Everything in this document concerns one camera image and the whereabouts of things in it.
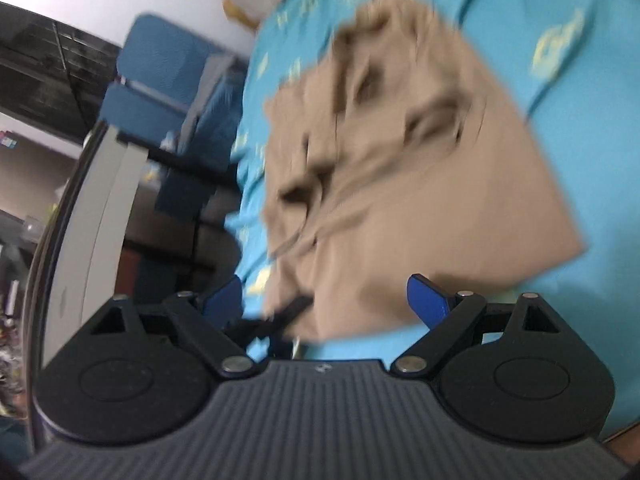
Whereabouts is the tan t-shirt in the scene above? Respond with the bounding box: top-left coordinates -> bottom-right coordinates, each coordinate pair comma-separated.
262,0 -> 584,342

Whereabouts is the grey folded cloth on chair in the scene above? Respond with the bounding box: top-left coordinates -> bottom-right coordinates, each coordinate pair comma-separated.
178,53 -> 235,153

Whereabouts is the teal patterned bed sheet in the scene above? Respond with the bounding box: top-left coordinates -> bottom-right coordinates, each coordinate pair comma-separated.
227,0 -> 639,434

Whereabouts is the blue padded chair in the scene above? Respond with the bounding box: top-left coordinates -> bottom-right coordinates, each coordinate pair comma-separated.
99,13 -> 247,172

